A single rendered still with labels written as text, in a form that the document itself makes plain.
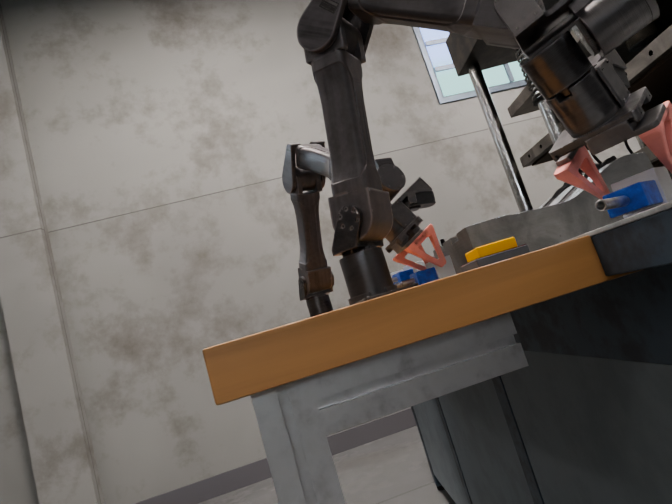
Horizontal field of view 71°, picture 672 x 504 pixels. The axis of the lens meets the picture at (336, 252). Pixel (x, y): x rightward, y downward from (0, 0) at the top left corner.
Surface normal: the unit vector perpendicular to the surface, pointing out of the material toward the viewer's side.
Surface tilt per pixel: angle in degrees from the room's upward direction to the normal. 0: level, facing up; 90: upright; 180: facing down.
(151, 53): 90
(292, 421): 90
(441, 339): 90
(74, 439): 90
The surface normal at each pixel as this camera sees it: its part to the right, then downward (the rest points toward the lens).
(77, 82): 0.14, -0.19
